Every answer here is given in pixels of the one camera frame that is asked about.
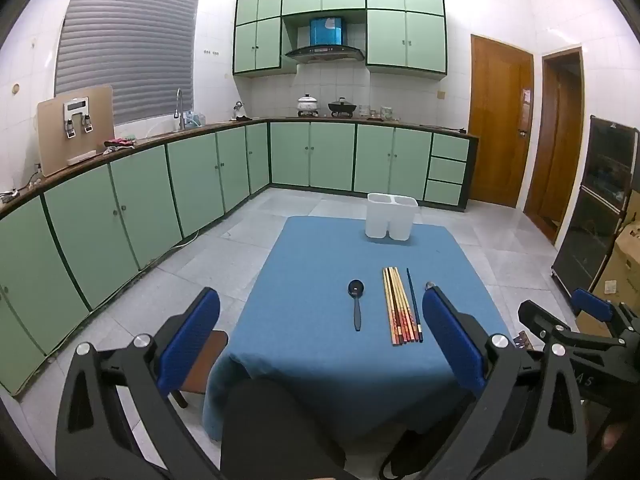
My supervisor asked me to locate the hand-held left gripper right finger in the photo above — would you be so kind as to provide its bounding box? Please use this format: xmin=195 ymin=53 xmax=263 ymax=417
xmin=421 ymin=281 xmax=590 ymax=480

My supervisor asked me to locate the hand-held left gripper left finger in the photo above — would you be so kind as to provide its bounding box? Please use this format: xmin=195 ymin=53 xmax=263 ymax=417
xmin=54 ymin=286 xmax=223 ymax=480

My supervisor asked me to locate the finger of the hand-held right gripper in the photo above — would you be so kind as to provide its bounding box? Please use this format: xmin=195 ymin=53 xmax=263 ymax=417
xmin=516 ymin=299 xmax=577 ymax=345
xmin=571 ymin=287 xmax=640 ymax=337

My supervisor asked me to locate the black chopstick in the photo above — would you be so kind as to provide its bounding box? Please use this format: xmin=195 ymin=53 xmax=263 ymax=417
xmin=406 ymin=267 xmax=424 ymax=343

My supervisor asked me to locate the row of wooden chopsticks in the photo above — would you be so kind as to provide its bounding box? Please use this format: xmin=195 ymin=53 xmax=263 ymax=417
xmin=382 ymin=266 xmax=417 ymax=346

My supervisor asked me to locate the black spoon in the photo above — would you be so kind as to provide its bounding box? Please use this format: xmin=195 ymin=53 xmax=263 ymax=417
xmin=347 ymin=279 xmax=366 ymax=332

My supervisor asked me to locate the white utensil holder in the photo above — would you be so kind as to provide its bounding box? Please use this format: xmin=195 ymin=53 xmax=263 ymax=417
xmin=365 ymin=192 xmax=419 ymax=241

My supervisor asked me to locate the wooden stool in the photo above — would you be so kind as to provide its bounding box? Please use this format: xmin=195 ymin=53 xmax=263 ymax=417
xmin=175 ymin=330 xmax=230 ymax=408

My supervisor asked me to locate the cardboard box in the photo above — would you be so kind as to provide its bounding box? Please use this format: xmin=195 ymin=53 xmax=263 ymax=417
xmin=590 ymin=222 xmax=640 ymax=331

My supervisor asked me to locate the black glass-door cabinet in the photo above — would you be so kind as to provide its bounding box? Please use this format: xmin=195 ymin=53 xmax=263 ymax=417
xmin=551 ymin=115 xmax=640 ymax=301

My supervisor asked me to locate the blue tablecloth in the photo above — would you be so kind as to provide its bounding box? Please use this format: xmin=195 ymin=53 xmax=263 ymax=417
xmin=202 ymin=216 xmax=511 ymax=441

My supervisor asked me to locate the wooden door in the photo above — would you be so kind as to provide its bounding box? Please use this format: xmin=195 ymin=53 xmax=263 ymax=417
xmin=523 ymin=47 xmax=585 ymax=246
xmin=467 ymin=34 xmax=535 ymax=208

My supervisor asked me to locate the long green base cabinet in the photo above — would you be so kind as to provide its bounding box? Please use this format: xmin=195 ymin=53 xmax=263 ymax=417
xmin=0 ymin=122 xmax=271 ymax=397

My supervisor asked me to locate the green drawer unit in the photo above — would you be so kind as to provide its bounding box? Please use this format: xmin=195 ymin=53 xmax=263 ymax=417
xmin=424 ymin=131 xmax=478 ymax=212

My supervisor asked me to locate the dark wooden countertop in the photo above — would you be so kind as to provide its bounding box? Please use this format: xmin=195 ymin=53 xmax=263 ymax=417
xmin=0 ymin=116 xmax=480 ymax=221

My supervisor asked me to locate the black wok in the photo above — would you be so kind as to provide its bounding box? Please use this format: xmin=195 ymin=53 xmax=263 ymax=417
xmin=327 ymin=97 xmax=358 ymax=117

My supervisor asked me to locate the grey window blind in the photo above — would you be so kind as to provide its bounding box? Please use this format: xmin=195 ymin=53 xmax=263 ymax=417
xmin=54 ymin=0 xmax=200 ymax=126

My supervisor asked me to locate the range hood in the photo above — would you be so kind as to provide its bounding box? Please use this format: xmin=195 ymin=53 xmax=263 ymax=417
xmin=285 ymin=17 xmax=365 ymax=64

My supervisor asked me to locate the white wall-mounted device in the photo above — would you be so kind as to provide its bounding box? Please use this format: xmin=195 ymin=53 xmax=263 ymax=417
xmin=62 ymin=100 xmax=96 ymax=140

